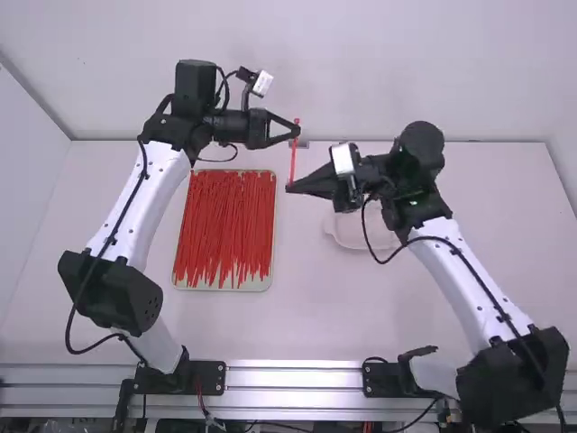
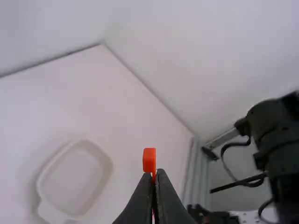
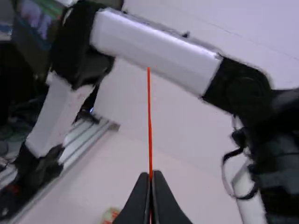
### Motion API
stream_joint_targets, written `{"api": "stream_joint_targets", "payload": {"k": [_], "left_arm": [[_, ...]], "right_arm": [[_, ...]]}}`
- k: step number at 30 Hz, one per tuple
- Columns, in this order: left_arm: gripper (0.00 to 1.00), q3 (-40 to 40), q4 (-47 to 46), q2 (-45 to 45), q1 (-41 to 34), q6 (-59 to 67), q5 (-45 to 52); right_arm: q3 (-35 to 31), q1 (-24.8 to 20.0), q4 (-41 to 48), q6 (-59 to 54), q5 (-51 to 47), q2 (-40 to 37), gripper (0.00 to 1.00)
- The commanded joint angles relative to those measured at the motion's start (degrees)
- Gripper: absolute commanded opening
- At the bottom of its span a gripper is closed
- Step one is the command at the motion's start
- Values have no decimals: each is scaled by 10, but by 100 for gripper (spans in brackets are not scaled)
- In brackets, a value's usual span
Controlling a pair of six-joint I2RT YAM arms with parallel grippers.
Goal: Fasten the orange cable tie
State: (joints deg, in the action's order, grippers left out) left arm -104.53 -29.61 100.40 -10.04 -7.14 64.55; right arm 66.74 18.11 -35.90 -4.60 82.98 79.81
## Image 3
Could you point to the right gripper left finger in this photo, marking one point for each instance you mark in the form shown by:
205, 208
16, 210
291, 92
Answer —
137, 203

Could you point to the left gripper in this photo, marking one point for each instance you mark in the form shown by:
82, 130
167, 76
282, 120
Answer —
280, 158

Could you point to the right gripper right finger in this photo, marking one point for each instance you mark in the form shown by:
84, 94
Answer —
164, 203

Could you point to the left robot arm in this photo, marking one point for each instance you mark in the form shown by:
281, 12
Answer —
151, 42

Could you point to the silver rails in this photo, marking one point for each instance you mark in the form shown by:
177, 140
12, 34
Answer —
77, 140

